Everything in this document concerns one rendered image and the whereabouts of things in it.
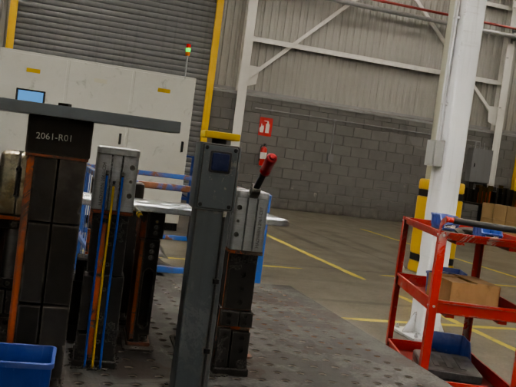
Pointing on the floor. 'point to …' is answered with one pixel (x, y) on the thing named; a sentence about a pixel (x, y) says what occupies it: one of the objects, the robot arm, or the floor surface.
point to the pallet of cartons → (499, 215)
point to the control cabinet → (151, 104)
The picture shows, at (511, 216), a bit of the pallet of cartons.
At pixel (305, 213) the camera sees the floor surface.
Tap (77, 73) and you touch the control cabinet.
